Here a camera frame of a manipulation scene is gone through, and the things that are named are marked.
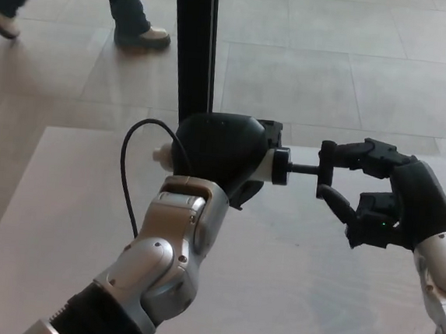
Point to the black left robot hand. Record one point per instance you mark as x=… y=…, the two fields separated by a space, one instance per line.
x=216 y=151

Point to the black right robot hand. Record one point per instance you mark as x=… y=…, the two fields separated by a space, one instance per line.
x=419 y=200

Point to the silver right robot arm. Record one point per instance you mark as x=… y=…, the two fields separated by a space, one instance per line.
x=445 y=264

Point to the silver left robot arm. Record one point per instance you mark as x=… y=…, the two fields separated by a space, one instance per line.
x=156 y=262

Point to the beige shoe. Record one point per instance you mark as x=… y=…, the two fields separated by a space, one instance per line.
x=152 y=37
x=5 y=25

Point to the black vertical post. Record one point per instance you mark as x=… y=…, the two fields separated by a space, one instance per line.
x=193 y=55

